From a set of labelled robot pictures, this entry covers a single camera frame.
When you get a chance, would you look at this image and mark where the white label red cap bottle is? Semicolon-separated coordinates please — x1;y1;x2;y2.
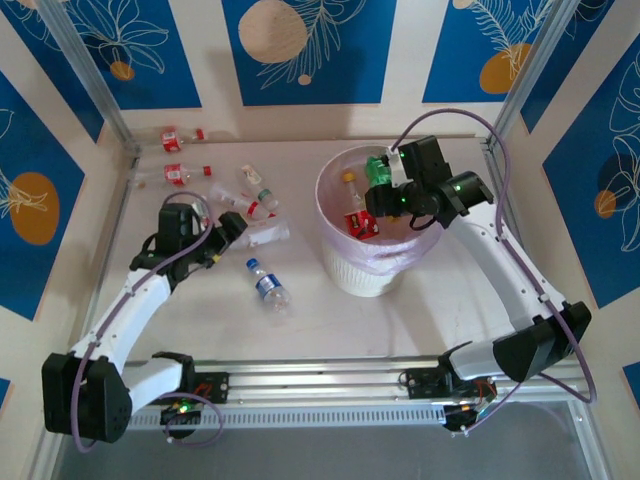
208;181;277;221

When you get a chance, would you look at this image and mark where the red label plastic bottle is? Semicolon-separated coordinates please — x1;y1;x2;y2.
343;209;382;242
132;162;215;189
158;127;208;153

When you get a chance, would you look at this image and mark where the green plastic bottle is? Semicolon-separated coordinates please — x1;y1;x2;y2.
363;155;404;224

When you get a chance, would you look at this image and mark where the clear bottle with white label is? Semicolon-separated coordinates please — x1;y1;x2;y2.
243;223;292;248

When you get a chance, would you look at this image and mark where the beige label green band bottle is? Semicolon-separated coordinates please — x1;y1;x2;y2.
238;164;282;211

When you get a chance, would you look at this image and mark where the blue label water bottle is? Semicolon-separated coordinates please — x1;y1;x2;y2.
245;256;294;316

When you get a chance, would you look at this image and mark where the white bin with liner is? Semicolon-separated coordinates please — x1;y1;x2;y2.
314;144;436;276

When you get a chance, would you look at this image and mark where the white plastic waste bin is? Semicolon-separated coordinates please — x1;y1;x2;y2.
314;144;436;299

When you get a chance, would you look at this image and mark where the small electronics board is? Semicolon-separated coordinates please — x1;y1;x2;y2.
442;394;499;432
159;402;205;427

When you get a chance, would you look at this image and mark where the grey flat panel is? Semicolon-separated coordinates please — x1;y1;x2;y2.
47;424;609;480

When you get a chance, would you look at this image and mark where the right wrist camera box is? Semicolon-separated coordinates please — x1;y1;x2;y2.
387;149;409;189

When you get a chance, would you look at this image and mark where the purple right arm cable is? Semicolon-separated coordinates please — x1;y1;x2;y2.
391;107;599;436

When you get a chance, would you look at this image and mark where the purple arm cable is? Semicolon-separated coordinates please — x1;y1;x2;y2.
71;191;225;454
391;107;599;436

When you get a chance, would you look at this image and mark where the aluminium frame post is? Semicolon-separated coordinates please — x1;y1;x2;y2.
487;0;584;151
35;0;142;156

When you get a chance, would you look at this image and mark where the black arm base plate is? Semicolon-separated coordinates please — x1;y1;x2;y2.
399;367;496;401
138;372;231;406

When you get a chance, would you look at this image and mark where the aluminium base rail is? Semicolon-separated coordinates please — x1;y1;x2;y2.
42;355;594;412

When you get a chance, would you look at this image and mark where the grey slotted cable duct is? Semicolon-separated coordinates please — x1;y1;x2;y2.
62;403;451;431

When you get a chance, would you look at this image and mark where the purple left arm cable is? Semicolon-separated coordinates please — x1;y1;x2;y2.
71;191;225;454

